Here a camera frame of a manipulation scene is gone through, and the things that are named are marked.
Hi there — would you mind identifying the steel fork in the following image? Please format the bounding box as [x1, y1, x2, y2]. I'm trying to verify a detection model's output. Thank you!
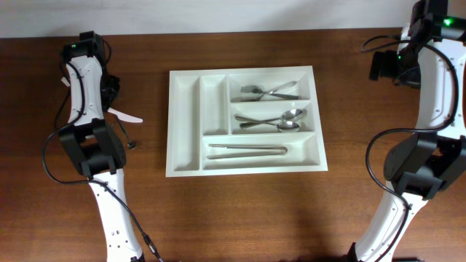
[240, 85, 300, 101]
[232, 81, 297, 102]

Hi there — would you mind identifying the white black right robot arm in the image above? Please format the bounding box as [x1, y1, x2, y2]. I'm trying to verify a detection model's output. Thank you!
[345, 0, 465, 261]

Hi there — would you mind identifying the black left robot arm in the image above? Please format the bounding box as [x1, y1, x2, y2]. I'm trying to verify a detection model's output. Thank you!
[59, 31, 144, 261]

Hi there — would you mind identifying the large steel spoon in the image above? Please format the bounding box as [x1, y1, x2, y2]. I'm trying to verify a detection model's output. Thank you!
[234, 114, 300, 132]
[240, 108, 305, 129]

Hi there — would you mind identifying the white plastic cutlery tray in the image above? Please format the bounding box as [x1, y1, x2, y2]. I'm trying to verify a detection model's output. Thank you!
[166, 65, 328, 177]

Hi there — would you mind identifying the pink plastic knife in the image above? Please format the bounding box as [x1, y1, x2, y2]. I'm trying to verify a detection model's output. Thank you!
[107, 108, 143, 124]

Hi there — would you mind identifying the black left camera cable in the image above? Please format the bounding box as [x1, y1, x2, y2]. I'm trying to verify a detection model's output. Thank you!
[41, 38, 165, 262]

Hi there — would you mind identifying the black camera cable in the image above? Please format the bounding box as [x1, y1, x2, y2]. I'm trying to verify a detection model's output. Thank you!
[41, 38, 165, 262]
[360, 34, 460, 262]

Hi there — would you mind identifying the black right camera cable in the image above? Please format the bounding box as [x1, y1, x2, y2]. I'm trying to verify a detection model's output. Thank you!
[360, 34, 460, 262]

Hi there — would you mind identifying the small steel teaspoon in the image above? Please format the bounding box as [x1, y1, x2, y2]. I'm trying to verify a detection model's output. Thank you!
[116, 117, 136, 149]

